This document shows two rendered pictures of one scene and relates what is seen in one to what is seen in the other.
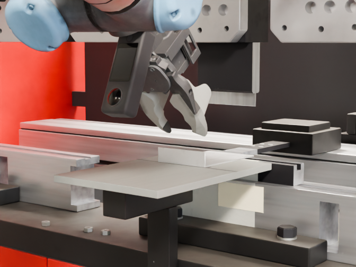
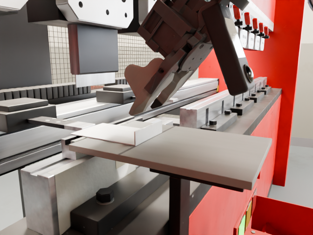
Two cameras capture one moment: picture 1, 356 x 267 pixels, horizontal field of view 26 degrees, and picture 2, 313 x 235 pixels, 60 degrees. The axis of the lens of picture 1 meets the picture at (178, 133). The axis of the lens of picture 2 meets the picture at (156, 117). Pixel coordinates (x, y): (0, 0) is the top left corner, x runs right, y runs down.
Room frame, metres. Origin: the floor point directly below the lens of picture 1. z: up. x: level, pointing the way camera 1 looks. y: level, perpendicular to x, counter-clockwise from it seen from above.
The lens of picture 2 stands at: (1.15, 0.41, 1.13)
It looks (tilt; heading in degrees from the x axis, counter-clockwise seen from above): 12 degrees down; 261
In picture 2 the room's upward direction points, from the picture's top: straight up
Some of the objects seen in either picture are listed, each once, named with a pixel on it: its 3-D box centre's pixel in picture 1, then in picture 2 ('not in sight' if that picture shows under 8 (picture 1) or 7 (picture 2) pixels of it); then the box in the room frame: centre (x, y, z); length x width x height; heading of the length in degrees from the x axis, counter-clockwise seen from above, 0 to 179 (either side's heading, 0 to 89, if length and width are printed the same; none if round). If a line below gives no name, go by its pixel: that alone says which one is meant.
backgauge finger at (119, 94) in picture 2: not in sight; (139, 94); (1.07, -0.46, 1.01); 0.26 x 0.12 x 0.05; 142
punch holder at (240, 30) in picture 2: not in sight; (234, 29); (0.58, -0.85, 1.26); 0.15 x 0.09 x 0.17; 52
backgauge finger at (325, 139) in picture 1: (275, 139); (40, 115); (1.30, -0.17, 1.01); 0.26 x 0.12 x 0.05; 142
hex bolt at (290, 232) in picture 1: (286, 232); not in sight; (1.05, -0.15, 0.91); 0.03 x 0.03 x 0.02
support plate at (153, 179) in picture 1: (167, 172); (173, 144); (1.06, 0.01, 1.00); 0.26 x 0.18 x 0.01; 142
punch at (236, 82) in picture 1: (228, 73); (95, 57); (1.18, -0.08, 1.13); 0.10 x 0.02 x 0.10; 52
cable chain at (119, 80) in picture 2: not in sight; (139, 79); (1.02, -0.93, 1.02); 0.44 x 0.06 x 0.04; 52
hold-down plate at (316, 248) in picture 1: (227, 237); (139, 183); (1.11, -0.07, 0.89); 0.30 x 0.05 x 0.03; 52
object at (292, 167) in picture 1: (240, 167); (108, 134); (1.16, -0.10, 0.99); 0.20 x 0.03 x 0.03; 52
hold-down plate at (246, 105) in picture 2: not in sight; (242, 106); (0.52, -0.83, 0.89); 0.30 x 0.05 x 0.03; 52
